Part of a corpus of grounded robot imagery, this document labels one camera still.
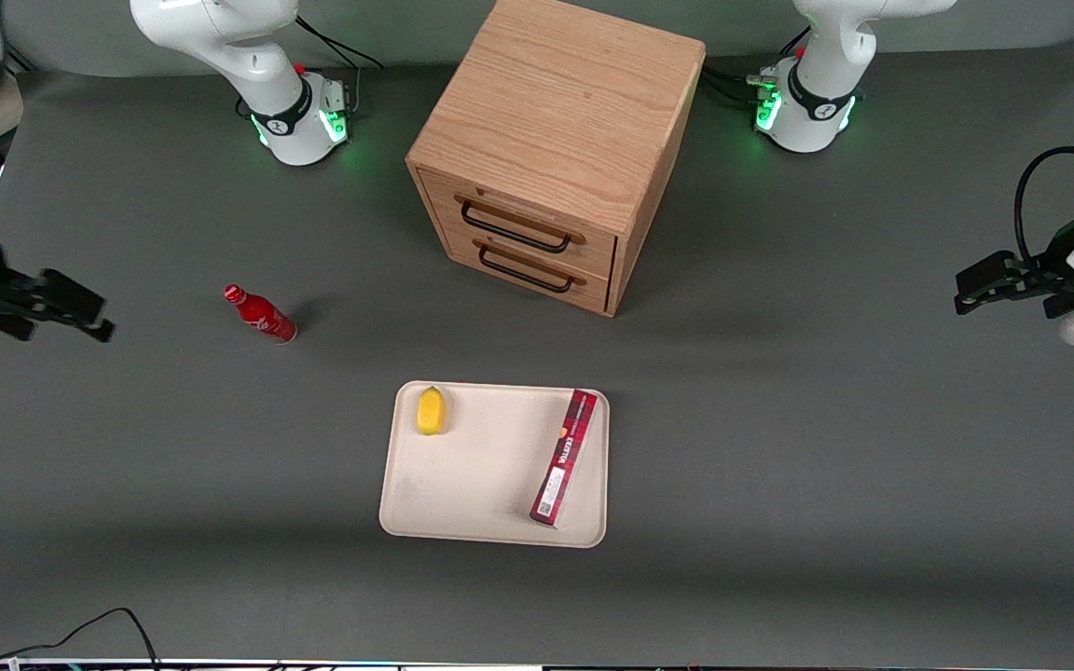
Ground oak wooden drawer cabinet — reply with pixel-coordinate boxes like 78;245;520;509
405;0;708;319

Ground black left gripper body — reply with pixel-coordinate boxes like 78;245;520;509
1003;207;1074;322

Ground black metal drawer handle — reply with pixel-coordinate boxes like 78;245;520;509
477;242;579;295
459;199;575;255

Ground beige plastic tray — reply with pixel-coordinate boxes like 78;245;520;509
379;380;611;549

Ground yellow lemon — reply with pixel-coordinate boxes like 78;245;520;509
417;386;447;437

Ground thick black looped cable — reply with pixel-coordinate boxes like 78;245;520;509
1012;145;1074;267

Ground red cookie box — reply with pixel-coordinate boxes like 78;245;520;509
529;388;599;529

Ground black arm base cables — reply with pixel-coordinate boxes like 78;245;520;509
293;13;385;113
700;26;810;111

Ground thin black floor cable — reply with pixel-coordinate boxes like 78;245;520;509
0;607;161;671

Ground wooden drawer front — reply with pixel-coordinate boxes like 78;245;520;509
442;222;614;315
418;168;620;281

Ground red coke bottle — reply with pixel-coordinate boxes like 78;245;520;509
223;283;299;345

